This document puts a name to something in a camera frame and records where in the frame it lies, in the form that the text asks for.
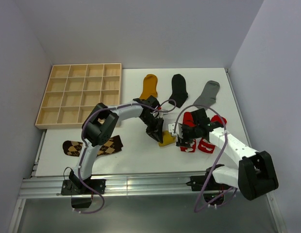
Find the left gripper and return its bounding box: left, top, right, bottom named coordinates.
left=140, top=114, right=164, bottom=144

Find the red santa sock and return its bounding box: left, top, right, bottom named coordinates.
left=180, top=112, right=197, bottom=153
left=198, top=115, right=222, bottom=154

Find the yellow bear sock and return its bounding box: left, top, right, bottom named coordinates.
left=158, top=131, right=176, bottom=147

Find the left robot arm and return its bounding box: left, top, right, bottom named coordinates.
left=69, top=96, right=164, bottom=194

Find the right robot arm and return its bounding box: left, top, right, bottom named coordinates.
left=168, top=109, right=279, bottom=200

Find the grey sock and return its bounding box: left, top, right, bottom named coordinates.
left=194, top=81, right=220, bottom=107

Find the black sock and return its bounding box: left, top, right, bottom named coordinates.
left=168, top=74, right=188, bottom=108

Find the mustard striped-cuff sock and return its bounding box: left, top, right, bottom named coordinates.
left=139, top=74, right=158, bottom=100

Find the brown argyle sock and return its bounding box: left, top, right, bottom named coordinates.
left=62, top=135, right=123, bottom=157

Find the wooden compartment tray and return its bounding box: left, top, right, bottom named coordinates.
left=35, top=63, right=122, bottom=130

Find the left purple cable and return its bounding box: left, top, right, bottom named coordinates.
left=77, top=98, right=178, bottom=215

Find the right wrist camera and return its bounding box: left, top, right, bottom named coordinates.
left=168, top=123, right=183, bottom=137

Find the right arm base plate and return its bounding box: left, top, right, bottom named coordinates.
left=186, top=175, right=230, bottom=191

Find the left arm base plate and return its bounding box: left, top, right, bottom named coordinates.
left=61, top=179, right=106, bottom=196

